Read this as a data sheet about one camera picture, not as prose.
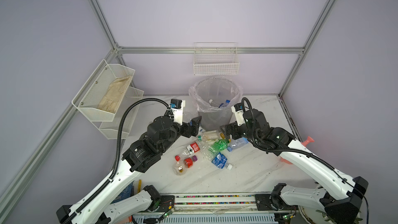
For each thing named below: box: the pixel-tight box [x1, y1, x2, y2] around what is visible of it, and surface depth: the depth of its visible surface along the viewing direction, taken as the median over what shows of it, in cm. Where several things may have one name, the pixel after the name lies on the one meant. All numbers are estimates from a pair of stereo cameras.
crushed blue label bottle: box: [210, 151, 233, 171], surface depth 85 cm
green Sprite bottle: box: [205, 138, 232, 160], surface depth 90 cm
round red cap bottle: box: [172, 155, 187, 176], surface depth 85 cm
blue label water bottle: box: [208, 99, 224, 108], surface depth 106 cm
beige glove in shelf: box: [96, 75, 133, 114], surface depth 81 cm
